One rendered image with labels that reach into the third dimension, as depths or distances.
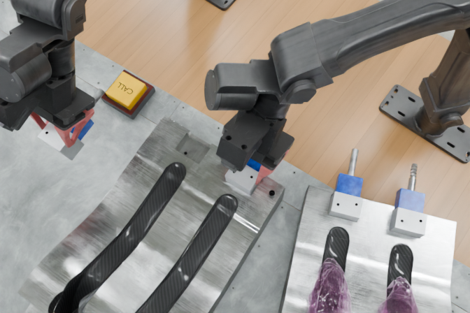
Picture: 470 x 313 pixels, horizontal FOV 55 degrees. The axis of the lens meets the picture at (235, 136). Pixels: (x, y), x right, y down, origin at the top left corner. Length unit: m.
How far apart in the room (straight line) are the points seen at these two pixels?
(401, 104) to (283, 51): 0.44
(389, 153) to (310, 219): 0.23
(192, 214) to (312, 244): 0.21
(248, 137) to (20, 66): 0.31
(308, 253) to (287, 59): 0.36
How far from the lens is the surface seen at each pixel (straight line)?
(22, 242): 0.96
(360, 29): 0.57
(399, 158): 0.94
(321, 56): 0.57
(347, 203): 0.80
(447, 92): 0.80
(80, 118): 0.74
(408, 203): 0.85
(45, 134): 0.82
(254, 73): 0.61
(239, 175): 0.76
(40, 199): 0.97
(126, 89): 0.95
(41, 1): 0.63
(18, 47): 0.63
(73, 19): 0.63
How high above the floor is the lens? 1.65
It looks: 68 degrees down
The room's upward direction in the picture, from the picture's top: 6 degrees counter-clockwise
